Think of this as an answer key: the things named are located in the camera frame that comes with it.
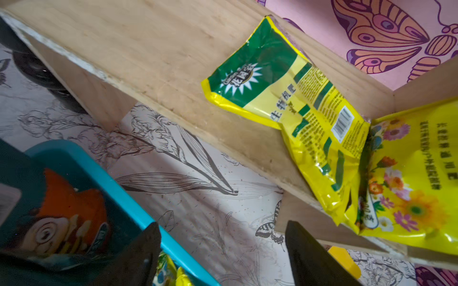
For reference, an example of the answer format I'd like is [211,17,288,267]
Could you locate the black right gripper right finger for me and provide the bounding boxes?
[285,220,360,286]

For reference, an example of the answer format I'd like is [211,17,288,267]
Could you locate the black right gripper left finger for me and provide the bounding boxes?
[89,222,162,286]

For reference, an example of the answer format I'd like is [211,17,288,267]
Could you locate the yellow fertilizer packet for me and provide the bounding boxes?
[152,251,194,286]

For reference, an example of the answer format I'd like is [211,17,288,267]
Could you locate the large green yellow fertilizer bag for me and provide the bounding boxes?
[1,142,132,286]

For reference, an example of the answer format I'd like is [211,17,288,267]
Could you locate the wooden two-tier shelf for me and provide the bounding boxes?
[1,1,458,270]

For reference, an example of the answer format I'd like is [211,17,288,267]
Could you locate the yellow toy shovel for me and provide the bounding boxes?
[328,246,361,280]

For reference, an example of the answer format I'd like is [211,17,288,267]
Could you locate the teal plastic basket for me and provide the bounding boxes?
[25,140,219,286]

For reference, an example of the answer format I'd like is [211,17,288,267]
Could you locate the yellow flower packet right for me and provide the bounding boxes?
[355,98,458,255]

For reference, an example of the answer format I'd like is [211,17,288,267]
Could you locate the yellow green packet middle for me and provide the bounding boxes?
[202,16,370,228]

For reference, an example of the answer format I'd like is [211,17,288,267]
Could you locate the black plastic flower pots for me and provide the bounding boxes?
[1,19,87,114]

